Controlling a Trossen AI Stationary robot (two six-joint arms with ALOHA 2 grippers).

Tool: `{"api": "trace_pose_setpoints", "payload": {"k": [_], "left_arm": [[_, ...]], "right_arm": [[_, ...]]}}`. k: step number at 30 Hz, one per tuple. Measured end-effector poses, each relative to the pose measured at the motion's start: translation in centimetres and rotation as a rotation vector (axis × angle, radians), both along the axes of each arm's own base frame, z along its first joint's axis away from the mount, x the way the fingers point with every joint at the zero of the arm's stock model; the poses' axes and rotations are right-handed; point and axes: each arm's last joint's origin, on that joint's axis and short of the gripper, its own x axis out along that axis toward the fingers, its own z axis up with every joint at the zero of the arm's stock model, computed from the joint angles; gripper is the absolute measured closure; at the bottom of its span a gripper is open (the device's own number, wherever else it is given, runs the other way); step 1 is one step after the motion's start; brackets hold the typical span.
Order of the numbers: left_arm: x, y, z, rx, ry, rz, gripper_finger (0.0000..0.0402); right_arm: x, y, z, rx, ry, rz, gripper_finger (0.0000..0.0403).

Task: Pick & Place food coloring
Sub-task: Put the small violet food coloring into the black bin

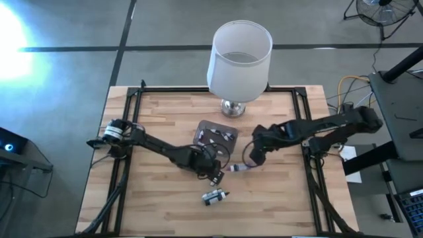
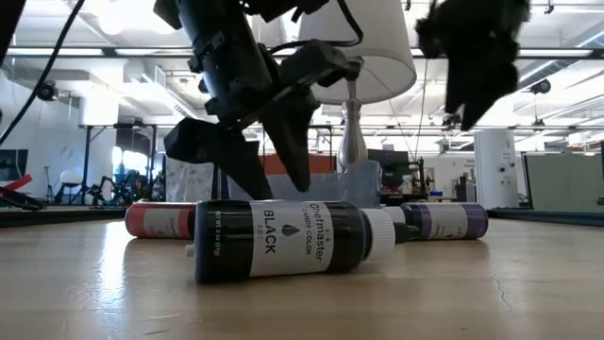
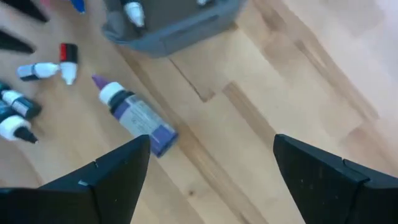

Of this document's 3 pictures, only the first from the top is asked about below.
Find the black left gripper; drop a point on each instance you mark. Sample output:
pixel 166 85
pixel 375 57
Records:
pixel 205 162

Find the black aluminium table frame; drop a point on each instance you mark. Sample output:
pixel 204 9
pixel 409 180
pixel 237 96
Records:
pixel 198 89

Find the black floor fan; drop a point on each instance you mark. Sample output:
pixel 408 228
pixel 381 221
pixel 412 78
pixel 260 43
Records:
pixel 383 15

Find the black computer keyboard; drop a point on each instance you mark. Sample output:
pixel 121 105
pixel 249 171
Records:
pixel 413 208

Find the purple food coloring bottle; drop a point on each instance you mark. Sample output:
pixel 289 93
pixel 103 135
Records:
pixel 239 168

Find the white shade silver table lamp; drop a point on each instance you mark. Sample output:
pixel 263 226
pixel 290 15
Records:
pixel 239 76

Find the black monitor pole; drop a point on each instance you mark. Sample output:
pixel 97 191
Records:
pixel 401 67

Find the black desk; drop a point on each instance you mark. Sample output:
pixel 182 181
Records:
pixel 400 109

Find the black computer tower blue light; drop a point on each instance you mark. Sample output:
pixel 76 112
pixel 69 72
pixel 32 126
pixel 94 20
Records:
pixel 16 142

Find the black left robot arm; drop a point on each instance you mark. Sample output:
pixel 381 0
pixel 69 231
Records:
pixel 158 145

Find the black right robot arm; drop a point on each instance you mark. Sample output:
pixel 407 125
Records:
pixel 317 127

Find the white paper sheet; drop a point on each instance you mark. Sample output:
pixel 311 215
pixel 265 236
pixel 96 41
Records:
pixel 352 172

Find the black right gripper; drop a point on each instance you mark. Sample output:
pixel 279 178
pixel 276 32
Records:
pixel 264 137

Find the black food coloring bottle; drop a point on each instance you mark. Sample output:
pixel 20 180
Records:
pixel 213 200

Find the translucent grey plastic bin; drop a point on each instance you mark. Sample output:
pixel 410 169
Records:
pixel 206 125

